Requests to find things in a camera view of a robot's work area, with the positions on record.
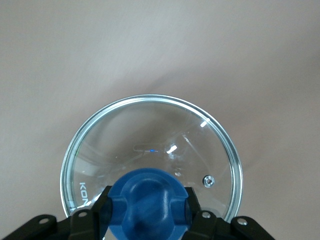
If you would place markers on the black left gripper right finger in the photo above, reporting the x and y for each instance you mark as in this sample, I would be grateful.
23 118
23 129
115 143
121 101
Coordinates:
207 220

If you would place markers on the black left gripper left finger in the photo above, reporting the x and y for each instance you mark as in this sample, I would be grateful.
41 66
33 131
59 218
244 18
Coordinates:
85 220

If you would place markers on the glass lid with blue knob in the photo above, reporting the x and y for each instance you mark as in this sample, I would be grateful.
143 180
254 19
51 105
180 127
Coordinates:
150 125

